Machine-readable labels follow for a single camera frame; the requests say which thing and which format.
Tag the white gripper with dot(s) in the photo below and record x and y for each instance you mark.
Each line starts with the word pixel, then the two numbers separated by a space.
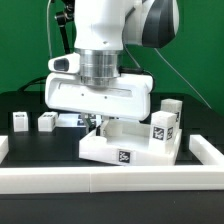
pixel 127 96

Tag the white marker tag sheet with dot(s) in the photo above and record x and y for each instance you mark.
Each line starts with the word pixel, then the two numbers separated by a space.
pixel 75 120

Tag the white square table top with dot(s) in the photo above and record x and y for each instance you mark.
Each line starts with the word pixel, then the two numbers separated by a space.
pixel 126 144

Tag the white U-shaped obstacle fence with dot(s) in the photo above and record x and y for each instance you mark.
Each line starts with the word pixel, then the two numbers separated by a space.
pixel 107 179

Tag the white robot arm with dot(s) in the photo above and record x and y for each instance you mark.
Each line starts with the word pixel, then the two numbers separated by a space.
pixel 91 80

